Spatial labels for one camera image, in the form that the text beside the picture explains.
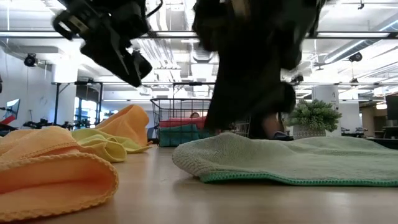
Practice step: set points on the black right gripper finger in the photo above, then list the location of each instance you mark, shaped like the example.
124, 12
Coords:
273, 99
242, 81

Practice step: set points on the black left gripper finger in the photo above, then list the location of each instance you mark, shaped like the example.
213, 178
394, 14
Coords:
115, 59
143, 67

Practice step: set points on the light green microfiber towel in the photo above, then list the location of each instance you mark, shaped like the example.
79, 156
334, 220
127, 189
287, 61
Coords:
280, 158

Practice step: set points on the pink microfiber towel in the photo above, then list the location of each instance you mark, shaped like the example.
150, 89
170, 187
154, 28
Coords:
180, 122

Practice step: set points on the teal microfiber towel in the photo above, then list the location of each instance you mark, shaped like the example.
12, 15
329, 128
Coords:
177, 137

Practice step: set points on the yellow microfiber towel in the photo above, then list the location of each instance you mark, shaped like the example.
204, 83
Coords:
105, 146

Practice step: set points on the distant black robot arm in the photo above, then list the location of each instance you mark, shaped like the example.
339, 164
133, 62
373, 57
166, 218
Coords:
43, 124

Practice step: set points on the person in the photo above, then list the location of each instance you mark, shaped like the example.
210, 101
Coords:
195, 115
272, 124

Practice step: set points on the green artificial potted plant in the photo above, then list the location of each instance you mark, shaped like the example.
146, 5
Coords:
314, 115

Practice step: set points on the tilted computer monitor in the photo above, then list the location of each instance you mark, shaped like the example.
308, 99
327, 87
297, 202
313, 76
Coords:
13, 109

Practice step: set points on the black computer monitor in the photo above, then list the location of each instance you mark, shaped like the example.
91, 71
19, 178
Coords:
392, 107

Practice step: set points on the black metal rack frame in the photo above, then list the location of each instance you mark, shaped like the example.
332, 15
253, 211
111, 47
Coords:
57, 102

